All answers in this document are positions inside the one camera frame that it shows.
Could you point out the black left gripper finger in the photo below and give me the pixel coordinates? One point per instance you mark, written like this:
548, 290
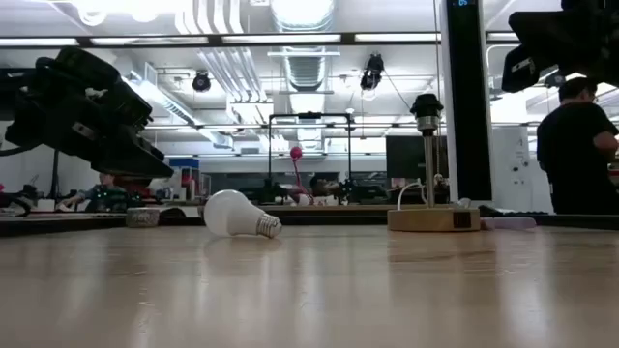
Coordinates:
135, 164
142, 142

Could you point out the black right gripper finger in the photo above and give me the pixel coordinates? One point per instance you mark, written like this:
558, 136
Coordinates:
520, 70

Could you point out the white lightbulb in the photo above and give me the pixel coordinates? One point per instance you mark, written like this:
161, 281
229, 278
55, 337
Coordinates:
232, 212

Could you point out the wooden base lamp with socket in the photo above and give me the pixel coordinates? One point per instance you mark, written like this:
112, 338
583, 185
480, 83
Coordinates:
430, 220

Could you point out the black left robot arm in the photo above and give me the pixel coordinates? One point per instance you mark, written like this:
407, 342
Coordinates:
9, 92

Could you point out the person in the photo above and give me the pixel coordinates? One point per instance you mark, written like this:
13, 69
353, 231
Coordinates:
104, 195
323, 187
575, 159

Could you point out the small grey patterned cup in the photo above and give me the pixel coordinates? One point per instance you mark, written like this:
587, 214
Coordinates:
142, 217

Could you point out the black ceiling spotlight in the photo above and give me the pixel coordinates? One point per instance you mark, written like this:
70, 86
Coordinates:
201, 82
372, 72

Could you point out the black monitor screen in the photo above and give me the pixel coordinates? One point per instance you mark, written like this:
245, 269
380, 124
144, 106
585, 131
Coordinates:
406, 157

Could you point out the pink desk lamp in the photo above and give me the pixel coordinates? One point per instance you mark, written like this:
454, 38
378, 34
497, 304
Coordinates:
296, 153

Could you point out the black metal frame stand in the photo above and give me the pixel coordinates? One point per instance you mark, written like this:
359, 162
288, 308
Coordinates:
309, 115

